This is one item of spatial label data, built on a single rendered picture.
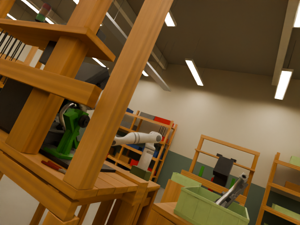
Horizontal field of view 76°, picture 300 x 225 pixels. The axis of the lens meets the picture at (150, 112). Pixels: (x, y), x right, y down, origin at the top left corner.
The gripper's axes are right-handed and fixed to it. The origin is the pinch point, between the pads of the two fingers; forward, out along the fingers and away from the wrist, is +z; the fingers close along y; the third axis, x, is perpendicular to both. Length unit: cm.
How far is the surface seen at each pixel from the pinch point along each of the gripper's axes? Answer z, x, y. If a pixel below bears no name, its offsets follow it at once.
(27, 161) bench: -21, 52, -3
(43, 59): 1.9, 6.0, 32.8
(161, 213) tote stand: -63, 18, -68
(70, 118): -24.3, 25.6, 3.8
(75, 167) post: -47, 51, -3
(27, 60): 228, -146, 15
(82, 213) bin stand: 17, 15, -100
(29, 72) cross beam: -9.6, 26.2, 29.8
